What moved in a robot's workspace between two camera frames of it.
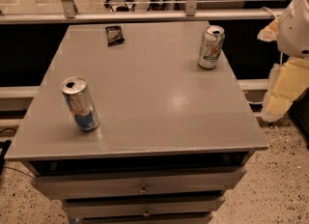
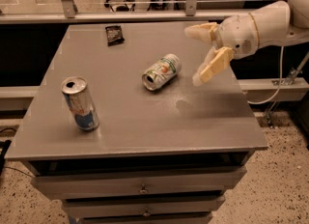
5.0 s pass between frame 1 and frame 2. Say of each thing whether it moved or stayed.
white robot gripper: moved
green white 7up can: moved
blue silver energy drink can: stayed
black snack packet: stayed
